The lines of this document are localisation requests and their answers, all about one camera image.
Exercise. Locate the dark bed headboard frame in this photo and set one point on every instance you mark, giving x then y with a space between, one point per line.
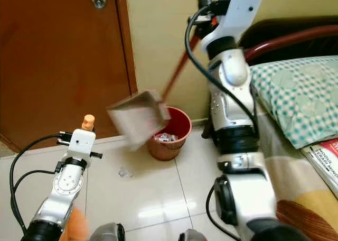
296 37

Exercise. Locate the brown wooden door frame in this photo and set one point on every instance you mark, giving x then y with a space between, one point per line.
127 40

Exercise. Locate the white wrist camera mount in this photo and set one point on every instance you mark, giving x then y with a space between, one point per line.
82 143
240 11

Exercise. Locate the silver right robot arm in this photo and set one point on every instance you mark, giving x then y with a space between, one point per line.
235 109

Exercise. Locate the grey robot foot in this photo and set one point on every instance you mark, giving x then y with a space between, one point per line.
193 235
108 233

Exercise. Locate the grey left robot foot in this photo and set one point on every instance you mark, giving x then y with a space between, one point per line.
108 233

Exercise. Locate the beige and yellow blanket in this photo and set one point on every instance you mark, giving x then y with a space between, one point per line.
290 172

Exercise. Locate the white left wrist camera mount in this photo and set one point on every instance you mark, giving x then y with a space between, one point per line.
82 143

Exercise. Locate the brown wooden door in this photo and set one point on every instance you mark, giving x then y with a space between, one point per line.
58 61

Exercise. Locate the red and white book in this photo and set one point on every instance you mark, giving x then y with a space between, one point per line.
325 164

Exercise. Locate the clear plastic scrap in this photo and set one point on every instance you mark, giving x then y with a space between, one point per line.
125 172

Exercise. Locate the red plastic waste bin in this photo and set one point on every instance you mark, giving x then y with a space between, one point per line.
177 146

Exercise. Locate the grey right robot foot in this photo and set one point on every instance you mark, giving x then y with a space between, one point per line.
193 235

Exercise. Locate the white crumpled trash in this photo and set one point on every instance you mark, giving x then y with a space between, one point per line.
166 138

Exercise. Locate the green checkered pillow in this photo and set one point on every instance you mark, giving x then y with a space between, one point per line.
296 98

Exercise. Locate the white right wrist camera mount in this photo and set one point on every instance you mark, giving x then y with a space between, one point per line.
240 11

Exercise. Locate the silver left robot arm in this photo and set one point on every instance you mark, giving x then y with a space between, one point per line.
66 184

